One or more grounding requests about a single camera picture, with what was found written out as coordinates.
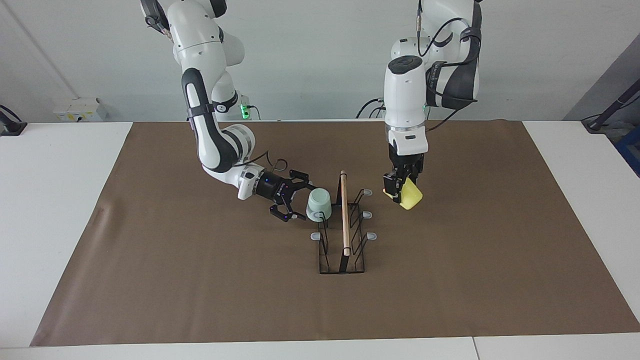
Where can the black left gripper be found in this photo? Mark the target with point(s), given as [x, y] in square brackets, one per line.
[407, 162]

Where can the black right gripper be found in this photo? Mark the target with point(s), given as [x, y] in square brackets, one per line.
[272, 187]

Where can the yellow plastic cup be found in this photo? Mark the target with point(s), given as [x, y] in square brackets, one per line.
[412, 196]

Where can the pale green plastic cup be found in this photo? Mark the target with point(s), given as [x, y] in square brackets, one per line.
[319, 202]

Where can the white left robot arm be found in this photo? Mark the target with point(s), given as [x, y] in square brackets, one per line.
[405, 100]

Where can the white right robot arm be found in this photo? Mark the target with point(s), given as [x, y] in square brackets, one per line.
[210, 135]

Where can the brown paper table mat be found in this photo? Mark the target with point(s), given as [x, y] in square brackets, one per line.
[250, 300]

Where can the black stand pole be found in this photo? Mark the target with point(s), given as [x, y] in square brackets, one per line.
[612, 107]

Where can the white wall socket box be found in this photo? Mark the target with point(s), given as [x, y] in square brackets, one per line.
[80, 110]

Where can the black clamp mount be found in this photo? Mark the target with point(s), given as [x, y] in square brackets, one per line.
[12, 127]

